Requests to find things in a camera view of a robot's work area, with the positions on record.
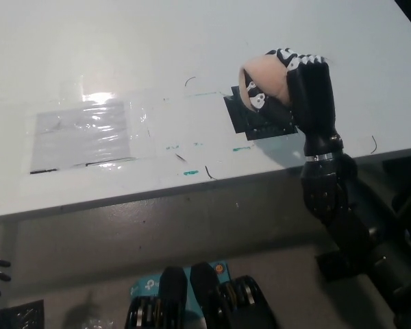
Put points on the grey taped sheet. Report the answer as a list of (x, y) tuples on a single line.
[(80, 137)]

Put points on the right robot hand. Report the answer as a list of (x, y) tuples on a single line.
[(308, 99)]

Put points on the black floor tape square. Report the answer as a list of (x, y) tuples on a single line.
[(332, 267), (20, 315)]

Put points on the black mask square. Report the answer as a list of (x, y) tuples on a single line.
[(257, 123)]

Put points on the teal router box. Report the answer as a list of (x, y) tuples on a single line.
[(150, 286)]

